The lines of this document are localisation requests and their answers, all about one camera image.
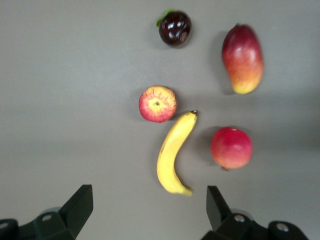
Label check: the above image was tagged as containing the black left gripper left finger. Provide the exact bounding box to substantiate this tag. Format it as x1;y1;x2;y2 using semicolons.
0;184;94;240

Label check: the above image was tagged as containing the dark purple mangosteen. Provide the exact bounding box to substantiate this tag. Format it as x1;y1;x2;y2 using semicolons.
156;9;193;47

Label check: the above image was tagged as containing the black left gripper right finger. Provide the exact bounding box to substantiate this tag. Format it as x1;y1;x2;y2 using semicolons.
201;185;310;240

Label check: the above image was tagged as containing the red yellow mango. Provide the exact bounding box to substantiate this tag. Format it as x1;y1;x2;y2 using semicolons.
221;22;265;95

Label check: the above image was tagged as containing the brown table mat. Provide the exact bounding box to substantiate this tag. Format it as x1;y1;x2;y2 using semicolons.
0;0;320;240

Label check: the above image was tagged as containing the yellow banana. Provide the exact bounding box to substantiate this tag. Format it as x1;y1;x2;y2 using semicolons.
156;110;199;197

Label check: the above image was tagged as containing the red pomegranate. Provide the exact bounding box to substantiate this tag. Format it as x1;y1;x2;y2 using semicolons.
210;126;254;172

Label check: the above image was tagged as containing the red yellow apple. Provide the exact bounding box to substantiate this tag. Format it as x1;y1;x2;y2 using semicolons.
138;85;178;123

